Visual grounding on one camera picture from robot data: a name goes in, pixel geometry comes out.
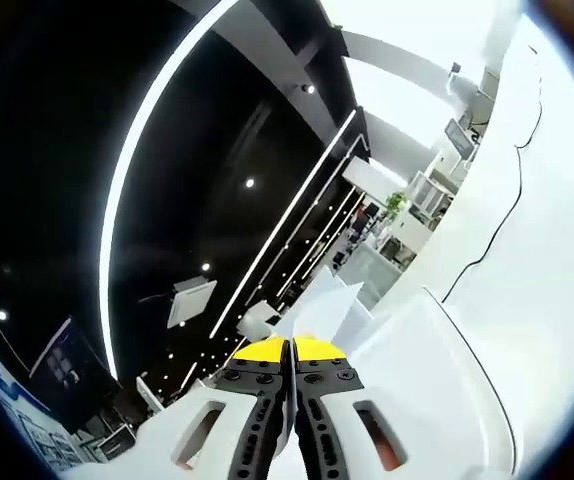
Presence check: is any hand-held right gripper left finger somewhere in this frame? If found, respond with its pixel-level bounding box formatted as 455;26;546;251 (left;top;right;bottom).
136;337;291;480

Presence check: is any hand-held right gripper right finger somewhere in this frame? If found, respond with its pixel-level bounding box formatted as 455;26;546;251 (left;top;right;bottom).
291;335;421;480

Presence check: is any white printer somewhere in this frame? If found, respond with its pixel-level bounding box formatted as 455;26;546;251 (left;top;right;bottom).
339;285;524;476

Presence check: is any ceiling air conditioner unit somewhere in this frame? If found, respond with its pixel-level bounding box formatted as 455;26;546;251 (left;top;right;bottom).
166;278;218;330

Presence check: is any green potted plant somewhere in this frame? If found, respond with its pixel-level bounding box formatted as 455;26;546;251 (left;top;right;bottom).
384;191;409;217

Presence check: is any curved ceiling light strip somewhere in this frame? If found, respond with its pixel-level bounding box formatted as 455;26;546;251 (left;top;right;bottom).
97;0;242;377

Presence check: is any blue wall poster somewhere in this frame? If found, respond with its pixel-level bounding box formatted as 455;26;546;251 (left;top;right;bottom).
0;319;76;474

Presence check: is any black printer power cable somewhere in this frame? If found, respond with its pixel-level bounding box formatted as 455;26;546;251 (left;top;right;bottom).
440;43;543;305

